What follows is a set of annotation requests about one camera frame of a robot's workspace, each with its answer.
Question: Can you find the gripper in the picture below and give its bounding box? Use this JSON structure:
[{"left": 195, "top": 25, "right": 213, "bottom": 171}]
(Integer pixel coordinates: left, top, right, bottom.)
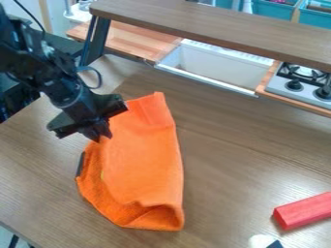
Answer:
[{"left": 45, "top": 92, "right": 130, "bottom": 143}]

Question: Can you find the orange cloth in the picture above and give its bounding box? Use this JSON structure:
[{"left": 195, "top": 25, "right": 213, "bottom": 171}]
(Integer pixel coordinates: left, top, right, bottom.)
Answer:
[{"left": 75, "top": 91, "right": 187, "bottom": 233}]

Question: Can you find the toy sink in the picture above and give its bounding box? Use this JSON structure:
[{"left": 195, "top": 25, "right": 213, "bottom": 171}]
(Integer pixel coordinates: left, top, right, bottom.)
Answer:
[{"left": 153, "top": 38, "right": 276, "bottom": 99}]

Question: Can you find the wooden shelf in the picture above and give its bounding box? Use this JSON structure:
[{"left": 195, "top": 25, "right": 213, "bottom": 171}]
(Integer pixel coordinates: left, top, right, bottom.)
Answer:
[{"left": 78, "top": 0, "right": 331, "bottom": 73}]

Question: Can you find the white toy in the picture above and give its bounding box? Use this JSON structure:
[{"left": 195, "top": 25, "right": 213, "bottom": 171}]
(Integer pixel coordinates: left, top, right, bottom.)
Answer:
[{"left": 248, "top": 233, "right": 279, "bottom": 248}]

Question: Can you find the toy stove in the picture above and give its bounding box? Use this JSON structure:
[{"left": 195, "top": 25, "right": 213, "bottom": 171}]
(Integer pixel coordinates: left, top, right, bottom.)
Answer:
[{"left": 263, "top": 61, "right": 331, "bottom": 110}]

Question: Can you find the teal bin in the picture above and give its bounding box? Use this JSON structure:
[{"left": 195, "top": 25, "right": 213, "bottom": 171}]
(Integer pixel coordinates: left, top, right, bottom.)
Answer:
[
  {"left": 251, "top": 0, "right": 304, "bottom": 21},
  {"left": 297, "top": 0, "right": 331, "bottom": 30}
]

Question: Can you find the red block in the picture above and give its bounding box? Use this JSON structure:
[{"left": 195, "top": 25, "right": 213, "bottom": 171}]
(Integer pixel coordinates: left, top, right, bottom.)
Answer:
[{"left": 271, "top": 191, "right": 331, "bottom": 232}]

